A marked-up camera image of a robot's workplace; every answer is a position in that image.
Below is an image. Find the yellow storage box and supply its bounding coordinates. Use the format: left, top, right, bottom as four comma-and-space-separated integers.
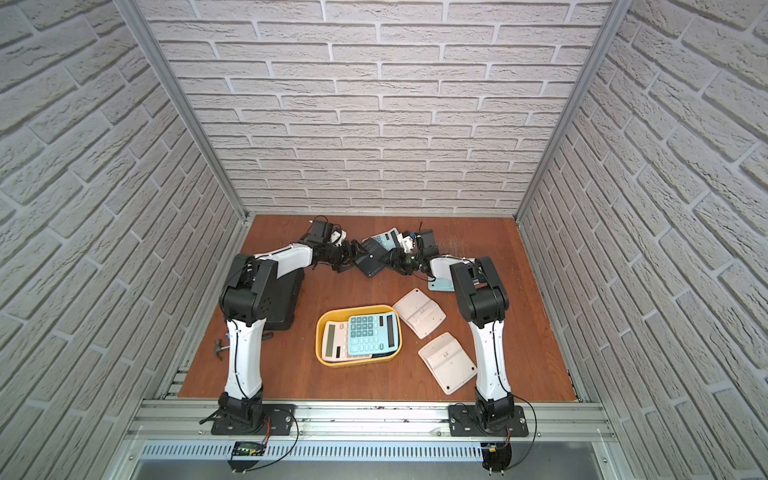
315, 305, 402, 368

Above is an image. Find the pink calculator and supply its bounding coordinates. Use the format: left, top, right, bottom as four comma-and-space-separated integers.
321, 321, 360, 363

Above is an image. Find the black calculator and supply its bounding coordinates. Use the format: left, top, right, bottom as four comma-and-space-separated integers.
355, 238, 388, 278
359, 351, 399, 363

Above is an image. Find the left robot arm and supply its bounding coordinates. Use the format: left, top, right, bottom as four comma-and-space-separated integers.
219, 240, 362, 429

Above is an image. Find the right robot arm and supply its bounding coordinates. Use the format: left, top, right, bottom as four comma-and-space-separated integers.
419, 255, 515, 431

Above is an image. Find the grey blue calculator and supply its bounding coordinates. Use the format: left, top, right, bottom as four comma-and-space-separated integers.
372, 228, 402, 251

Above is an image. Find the white calculator middle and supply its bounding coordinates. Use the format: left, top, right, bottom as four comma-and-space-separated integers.
393, 288, 446, 339

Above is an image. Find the white calculator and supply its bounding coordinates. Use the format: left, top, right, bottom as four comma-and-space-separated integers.
418, 332, 477, 395
393, 288, 446, 339

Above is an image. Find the white calculator front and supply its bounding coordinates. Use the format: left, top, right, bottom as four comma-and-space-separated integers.
418, 332, 477, 395

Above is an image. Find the black tool case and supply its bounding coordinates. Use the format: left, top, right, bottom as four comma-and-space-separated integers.
257, 269, 305, 331

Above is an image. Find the right controller board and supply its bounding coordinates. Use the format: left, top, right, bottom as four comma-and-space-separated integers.
480, 442, 512, 474

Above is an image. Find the controller board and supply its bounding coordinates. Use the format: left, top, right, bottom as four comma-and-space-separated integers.
232, 441, 267, 458
480, 442, 512, 474

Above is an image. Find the left controller board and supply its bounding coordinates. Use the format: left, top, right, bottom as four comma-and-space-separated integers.
232, 441, 267, 458

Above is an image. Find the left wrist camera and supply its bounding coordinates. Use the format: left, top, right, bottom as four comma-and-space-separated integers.
302, 219, 346, 245

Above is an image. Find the small hammer blue handle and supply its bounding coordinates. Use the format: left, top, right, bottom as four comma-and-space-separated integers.
214, 339, 230, 360

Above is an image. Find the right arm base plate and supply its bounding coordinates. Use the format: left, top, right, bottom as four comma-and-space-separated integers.
447, 403, 529, 438

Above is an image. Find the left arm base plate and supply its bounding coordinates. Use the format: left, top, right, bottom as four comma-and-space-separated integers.
211, 402, 296, 437

